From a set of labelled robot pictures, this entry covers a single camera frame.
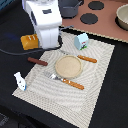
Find light blue milk carton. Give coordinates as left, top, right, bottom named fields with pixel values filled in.
left=74, top=33, right=89, bottom=50

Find red-brown sausage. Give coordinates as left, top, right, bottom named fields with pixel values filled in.
left=28, top=57, right=48, bottom=66

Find yellow toy bread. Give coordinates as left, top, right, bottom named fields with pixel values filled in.
left=21, top=34, right=38, bottom=50

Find small white bottle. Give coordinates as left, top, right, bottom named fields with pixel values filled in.
left=14, top=72, right=26, bottom=91

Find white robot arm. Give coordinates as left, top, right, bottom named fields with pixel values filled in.
left=22, top=0, right=62, bottom=49

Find round wooden plate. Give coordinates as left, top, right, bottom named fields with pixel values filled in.
left=55, top=55, right=83, bottom=79

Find beige woven placemat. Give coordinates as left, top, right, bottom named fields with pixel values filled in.
left=11, top=31, right=116, bottom=128

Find grey frying pan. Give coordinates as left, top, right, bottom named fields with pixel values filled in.
left=59, top=25, right=74, bottom=36

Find black burner disc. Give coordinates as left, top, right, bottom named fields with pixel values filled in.
left=88, top=1, right=104, bottom=10
left=80, top=13, right=98, bottom=25

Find dark grey cooking pot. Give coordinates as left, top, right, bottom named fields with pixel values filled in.
left=58, top=0, right=83, bottom=18

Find pink stove board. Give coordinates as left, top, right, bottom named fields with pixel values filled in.
left=56, top=0, right=128, bottom=43

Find beige bowl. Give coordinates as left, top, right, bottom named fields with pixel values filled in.
left=116, top=4, right=128, bottom=31

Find fork with orange handle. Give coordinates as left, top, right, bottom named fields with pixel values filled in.
left=44, top=71, right=84, bottom=90

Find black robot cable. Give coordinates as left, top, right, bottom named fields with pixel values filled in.
left=0, top=33, right=63, bottom=56

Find knife with orange handle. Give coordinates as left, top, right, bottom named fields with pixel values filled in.
left=59, top=50, right=97, bottom=63

